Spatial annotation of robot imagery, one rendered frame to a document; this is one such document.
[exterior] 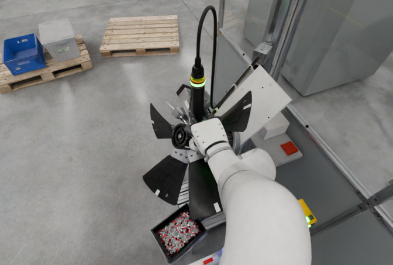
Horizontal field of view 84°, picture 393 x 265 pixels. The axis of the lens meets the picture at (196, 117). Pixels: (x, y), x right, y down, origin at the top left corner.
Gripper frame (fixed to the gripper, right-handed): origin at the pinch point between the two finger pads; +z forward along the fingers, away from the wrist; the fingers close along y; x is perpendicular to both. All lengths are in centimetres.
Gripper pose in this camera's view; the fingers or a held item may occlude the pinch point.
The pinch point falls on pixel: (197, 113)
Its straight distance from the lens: 75.8
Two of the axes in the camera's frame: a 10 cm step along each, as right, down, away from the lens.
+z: -3.6, -7.3, 5.8
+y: 9.3, -2.8, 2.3
